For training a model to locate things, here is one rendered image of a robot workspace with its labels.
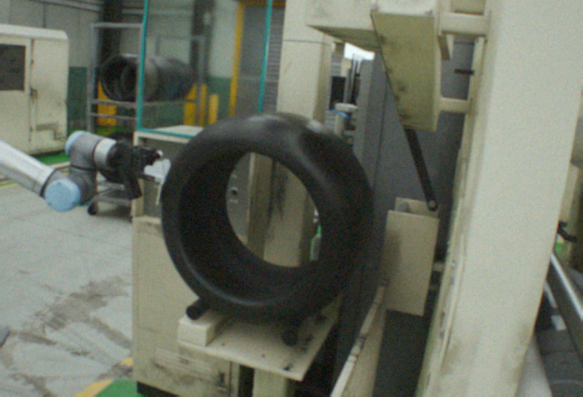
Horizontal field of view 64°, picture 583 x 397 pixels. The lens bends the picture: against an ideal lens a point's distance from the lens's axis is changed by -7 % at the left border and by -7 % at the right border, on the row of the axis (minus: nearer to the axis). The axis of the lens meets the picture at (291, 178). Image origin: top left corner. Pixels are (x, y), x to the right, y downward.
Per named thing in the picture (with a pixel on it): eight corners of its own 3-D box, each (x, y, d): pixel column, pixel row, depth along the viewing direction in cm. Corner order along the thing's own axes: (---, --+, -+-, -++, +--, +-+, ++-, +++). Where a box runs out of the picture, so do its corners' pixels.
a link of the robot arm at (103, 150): (92, 169, 144) (113, 165, 153) (105, 174, 143) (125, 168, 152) (96, 140, 142) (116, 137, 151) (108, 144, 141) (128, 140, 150)
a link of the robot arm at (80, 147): (80, 159, 156) (86, 128, 154) (110, 169, 152) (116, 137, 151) (60, 160, 147) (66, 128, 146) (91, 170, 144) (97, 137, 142)
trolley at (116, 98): (152, 190, 618) (160, 34, 580) (201, 200, 596) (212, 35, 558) (76, 214, 492) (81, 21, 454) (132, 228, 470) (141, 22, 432)
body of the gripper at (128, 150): (144, 152, 138) (110, 141, 141) (139, 181, 140) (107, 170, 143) (158, 148, 145) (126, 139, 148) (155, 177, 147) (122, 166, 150)
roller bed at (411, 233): (383, 282, 167) (396, 197, 161) (427, 290, 162) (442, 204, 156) (373, 306, 148) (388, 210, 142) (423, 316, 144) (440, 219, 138)
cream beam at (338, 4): (363, 53, 143) (368, 2, 140) (451, 61, 135) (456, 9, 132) (299, 26, 86) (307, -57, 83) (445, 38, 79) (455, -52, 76)
